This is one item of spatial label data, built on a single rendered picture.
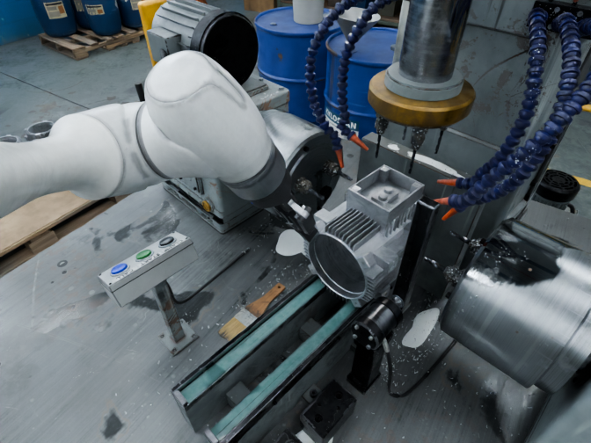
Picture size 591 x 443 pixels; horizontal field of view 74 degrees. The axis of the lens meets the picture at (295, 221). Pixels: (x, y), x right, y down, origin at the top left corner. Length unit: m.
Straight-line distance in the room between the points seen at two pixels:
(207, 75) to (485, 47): 0.61
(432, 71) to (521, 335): 0.43
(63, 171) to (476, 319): 0.62
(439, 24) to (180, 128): 0.42
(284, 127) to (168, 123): 0.53
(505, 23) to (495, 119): 0.18
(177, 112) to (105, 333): 0.73
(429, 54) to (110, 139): 0.48
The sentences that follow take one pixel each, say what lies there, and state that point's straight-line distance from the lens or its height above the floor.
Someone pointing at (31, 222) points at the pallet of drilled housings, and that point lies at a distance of 2.62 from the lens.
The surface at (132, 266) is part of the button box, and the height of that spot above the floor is 1.07.
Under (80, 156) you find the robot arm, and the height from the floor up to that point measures 1.39.
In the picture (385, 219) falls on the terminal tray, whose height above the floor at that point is 1.12.
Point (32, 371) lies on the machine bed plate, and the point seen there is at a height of 0.80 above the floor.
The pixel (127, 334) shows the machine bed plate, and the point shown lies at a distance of 1.04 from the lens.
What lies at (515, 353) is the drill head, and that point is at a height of 1.06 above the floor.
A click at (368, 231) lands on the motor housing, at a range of 0.77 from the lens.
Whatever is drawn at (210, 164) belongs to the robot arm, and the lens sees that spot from 0.48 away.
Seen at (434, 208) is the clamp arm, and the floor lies 1.25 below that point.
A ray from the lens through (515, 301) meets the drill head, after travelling 0.70.
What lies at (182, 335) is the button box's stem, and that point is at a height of 0.82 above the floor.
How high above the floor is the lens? 1.62
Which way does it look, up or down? 42 degrees down
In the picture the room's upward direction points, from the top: straight up
